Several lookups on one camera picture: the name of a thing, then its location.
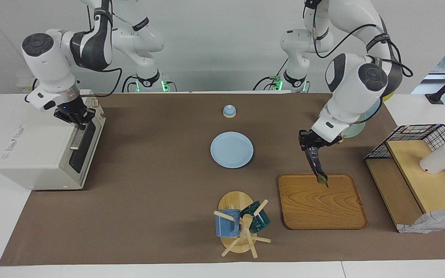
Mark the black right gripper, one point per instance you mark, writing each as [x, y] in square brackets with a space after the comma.
[75, 111]

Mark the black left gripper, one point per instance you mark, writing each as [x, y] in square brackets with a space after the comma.
[310, 139]

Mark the dark purple eggplant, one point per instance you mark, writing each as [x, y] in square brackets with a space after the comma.
[317, 166]

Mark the beige toaster oven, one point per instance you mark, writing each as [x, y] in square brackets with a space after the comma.
[41, 154]

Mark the small light blue plate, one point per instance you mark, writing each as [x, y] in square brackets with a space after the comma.
[231, 150]

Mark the white Franka right robot arm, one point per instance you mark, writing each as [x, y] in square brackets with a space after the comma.
[48, 65]

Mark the white Franka left robot arm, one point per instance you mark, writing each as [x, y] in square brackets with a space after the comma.
[355, 81]

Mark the pale green plate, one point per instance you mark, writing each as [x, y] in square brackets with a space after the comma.
[355, 131]

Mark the rectangular wooden tray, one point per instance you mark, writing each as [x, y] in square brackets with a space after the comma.
[321, 204]

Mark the large light blue plate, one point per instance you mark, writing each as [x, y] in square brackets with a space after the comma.
[373, 114]

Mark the wooden mug tree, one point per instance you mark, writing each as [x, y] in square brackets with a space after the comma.
[238, 199]

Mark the dark green mug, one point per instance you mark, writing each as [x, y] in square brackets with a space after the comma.
[259, 222]

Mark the small blue lidded jar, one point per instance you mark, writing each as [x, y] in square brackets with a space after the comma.
[229, 112]

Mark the yellow plate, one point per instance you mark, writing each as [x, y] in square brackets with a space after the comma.
[388, 96]

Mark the brown table mat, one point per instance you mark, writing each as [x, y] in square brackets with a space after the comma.
[149, 193]

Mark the blue mug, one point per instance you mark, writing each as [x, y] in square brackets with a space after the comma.
[225, 226]

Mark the white wall socket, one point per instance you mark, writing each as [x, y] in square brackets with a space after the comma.
[23, 85]

